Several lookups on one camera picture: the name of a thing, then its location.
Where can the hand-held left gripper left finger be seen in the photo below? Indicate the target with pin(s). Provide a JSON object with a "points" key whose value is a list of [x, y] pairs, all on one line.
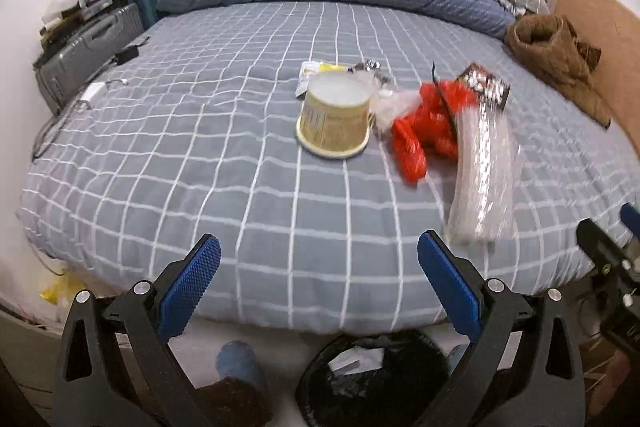
{"points": [[192, 287]]}

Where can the clear plastic bag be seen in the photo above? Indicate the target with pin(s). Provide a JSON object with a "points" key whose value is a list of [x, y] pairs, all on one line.
{"points": [[395, 104]]}

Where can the brown cookie box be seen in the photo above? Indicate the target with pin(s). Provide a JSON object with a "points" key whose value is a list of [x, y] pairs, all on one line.
{"points": [[487, 84]]}

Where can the black power adapter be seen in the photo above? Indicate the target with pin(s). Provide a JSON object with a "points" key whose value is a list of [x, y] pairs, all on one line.
{"points": [[127, 53]]}

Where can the person's foot in blue sock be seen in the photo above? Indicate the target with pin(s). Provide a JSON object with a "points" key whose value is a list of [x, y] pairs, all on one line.
{"points": [[240, 362]]}

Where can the silver foil wrapper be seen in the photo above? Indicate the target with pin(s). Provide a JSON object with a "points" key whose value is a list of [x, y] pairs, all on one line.
{"points": [[367, 66]]}

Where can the wooden headboard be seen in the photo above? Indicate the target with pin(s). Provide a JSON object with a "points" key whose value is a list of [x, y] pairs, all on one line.
{"points": [[610, 37]]}

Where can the bed with grey checked sheet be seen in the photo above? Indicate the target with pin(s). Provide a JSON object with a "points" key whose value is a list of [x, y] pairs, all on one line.
{"points": [[200, 182]]}

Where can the black trash bin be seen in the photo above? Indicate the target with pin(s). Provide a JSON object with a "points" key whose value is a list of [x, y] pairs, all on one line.
{"points": [[380, 392]]}

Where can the white charger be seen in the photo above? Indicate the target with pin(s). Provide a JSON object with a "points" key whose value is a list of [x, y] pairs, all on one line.
{"points": [[95, 91]]}

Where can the yellow plastic bag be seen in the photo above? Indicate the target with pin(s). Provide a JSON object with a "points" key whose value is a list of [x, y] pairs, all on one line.
{"points": [[60, 292]]}

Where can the beige instant noodle cup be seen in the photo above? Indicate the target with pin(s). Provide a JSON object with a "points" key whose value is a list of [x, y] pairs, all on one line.
{"points": [[330, 122]]}

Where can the grey hard suitcase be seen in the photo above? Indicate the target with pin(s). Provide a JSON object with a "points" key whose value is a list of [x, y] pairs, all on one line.
{"points": [[80, 52]]}

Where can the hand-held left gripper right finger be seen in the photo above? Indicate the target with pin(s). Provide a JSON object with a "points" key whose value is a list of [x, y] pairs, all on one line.
{"points": [[450, 287]]}

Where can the brown slipper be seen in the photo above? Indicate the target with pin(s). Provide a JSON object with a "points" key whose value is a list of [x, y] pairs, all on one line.
{"points": [[235, 404]]}

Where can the yellow sachet packet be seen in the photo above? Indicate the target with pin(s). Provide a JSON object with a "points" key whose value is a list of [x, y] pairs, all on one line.
{"points": [[320, 68]]}

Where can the red plastic wrapper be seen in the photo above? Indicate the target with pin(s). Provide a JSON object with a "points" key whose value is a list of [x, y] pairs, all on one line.
{"points": [[415, 142]]}

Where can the brown fleece coat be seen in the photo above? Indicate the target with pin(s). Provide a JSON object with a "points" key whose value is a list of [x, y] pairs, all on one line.
{"points": [[550, 47]]}

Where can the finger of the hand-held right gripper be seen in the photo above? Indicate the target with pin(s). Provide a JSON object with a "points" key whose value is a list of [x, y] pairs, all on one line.
{"points": [[602, 244], [631, 219]]}

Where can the clear plastic cookie tray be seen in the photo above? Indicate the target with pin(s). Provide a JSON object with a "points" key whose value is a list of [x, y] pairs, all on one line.
{"points": [[485, 177]]}

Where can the white paper scrap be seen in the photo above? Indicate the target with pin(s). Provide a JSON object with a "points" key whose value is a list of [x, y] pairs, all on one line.
{"points": [[350, 362]]}

